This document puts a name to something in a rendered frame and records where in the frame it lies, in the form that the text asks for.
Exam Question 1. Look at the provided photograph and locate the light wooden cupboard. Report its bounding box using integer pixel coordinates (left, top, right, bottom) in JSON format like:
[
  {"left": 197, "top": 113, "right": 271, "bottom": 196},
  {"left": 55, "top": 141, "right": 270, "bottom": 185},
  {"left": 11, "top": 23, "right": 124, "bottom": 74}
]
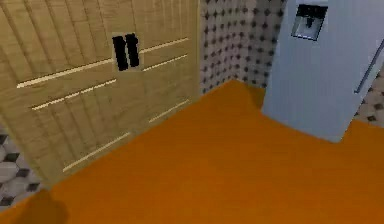
[{"left": 0, "top": 0, "right": 202, "bottom": 188}]

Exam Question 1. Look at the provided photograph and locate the pale grey fridge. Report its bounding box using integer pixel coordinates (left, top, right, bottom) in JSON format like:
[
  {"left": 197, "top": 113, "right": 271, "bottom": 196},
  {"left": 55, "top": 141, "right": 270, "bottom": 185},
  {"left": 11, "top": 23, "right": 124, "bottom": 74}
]
[{"left": 260, "top": 0, "right": 384, "bottom": 144}]

